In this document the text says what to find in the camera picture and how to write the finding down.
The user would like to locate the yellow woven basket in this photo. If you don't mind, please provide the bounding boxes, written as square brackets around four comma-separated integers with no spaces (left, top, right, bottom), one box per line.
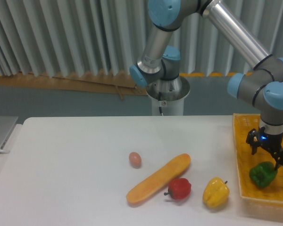
[232,113,283,208]

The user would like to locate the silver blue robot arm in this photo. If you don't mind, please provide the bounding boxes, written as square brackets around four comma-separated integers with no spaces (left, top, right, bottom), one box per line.
[130,0,283,169]

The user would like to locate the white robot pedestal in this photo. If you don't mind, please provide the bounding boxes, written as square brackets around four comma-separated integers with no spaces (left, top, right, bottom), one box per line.
[150,97,184,116]

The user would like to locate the orange baguette bread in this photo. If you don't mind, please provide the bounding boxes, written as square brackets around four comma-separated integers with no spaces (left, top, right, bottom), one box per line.
[126,153,191,205]

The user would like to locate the yellow bell pepper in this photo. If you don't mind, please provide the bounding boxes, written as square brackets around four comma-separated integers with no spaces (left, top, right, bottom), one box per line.
[202,177,230,208]

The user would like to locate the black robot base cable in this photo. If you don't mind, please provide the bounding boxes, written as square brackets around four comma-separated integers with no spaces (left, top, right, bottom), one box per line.
[158,92,165,116]

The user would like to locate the brown egg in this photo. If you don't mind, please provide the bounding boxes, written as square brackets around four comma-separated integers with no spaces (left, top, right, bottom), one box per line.
[129,152,142,168]

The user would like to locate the green bell pepper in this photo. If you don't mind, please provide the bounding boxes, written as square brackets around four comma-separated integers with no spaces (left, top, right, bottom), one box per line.
[249,161,278,188]

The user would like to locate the brown cardboard sheet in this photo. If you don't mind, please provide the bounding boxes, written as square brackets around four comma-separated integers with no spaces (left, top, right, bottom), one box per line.
[0,70,147,100]

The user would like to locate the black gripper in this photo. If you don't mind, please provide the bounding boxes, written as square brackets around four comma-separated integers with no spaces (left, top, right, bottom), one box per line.
[246,128,283,170]

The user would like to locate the red bell pepper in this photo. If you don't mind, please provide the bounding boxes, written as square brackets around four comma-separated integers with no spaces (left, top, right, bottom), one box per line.
[164,178,191,200]

